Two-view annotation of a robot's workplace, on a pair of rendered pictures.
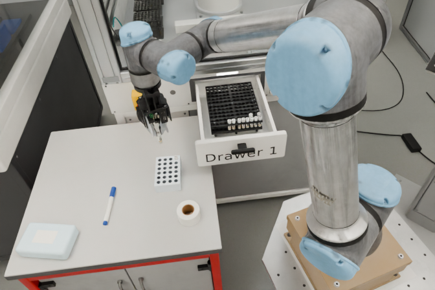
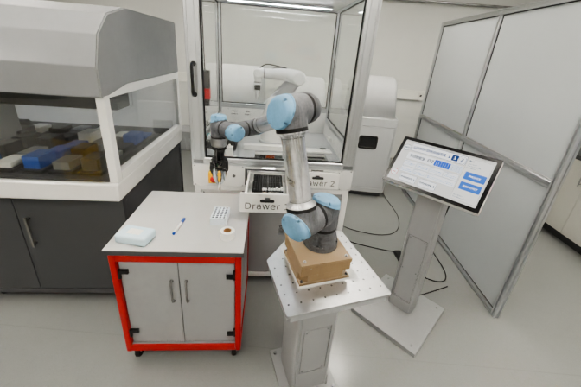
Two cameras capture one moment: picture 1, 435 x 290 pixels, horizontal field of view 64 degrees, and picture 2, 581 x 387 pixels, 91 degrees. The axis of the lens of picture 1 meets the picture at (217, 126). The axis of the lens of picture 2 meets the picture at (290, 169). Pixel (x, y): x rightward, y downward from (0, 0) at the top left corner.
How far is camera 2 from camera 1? 0.62 m
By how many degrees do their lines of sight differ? 22
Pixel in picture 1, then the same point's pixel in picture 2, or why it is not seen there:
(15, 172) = (122, 208)
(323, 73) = (284, 107)
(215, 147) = (252, 198)
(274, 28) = not seen: hidden behind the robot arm
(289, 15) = not seen: hidden behind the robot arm
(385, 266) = (335, 258)
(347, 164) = (300, 161)
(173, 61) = (233, 127)
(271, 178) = not seen: hidden behind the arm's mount
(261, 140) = (279, 198)
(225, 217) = (256, 288)
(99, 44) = (197, 137)
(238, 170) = (270, 246)
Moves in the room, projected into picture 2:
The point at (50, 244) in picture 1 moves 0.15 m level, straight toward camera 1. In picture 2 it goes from (137, 235) to (150, 250)
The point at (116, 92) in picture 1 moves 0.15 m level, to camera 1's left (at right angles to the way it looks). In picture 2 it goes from (200, 170) to (175, 168)
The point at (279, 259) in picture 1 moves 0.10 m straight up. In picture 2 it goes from (277, 261) to (278, 243)
